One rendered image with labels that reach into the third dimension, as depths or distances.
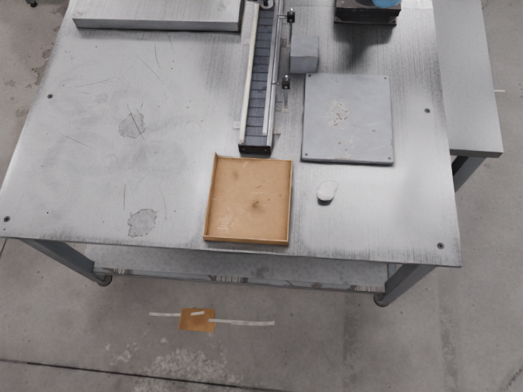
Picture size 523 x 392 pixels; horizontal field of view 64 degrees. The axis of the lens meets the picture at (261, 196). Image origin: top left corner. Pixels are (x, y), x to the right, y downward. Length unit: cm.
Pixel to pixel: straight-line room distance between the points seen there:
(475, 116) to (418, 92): 21
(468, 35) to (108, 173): 143
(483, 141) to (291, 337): 118
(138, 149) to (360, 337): 131
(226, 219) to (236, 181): 14
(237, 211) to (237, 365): 94
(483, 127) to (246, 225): 88
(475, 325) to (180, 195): 151
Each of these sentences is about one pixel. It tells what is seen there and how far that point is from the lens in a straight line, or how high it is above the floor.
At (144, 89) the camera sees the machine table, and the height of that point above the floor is 83.
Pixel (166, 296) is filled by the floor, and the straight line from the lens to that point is 219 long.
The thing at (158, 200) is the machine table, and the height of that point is 83.
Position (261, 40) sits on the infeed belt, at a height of 88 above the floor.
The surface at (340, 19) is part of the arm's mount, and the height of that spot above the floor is 84.
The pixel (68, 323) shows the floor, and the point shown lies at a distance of 234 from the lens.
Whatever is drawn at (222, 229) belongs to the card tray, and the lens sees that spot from 133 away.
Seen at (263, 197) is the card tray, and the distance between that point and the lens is 136.
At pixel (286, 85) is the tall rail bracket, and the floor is 96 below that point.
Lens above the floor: 207
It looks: 65 degrees down
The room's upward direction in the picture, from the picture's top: 6 degrees counter-clockwise
